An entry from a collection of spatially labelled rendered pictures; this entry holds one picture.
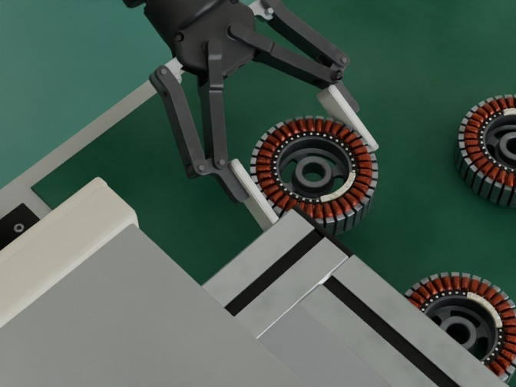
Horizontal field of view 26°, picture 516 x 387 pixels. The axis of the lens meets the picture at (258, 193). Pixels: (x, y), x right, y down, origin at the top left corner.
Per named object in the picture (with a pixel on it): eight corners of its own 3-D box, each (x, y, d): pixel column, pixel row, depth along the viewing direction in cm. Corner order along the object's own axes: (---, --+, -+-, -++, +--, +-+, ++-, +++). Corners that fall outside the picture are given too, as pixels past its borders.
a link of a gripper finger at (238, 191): (216, 147, 95) (190, 167, 94) (250, 196, 95) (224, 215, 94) (211, 150, 96) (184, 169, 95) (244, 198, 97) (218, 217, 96)
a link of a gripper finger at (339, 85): (312, 74, 101) (335, 56, 102) (345, 119, 102) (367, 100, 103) (319, 70, 100) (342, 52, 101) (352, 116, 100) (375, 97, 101)
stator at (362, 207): (223, 183, 100) (223, 160, 97) (312, 115, 104) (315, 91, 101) (310, 265, 96) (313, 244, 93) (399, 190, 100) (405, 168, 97)
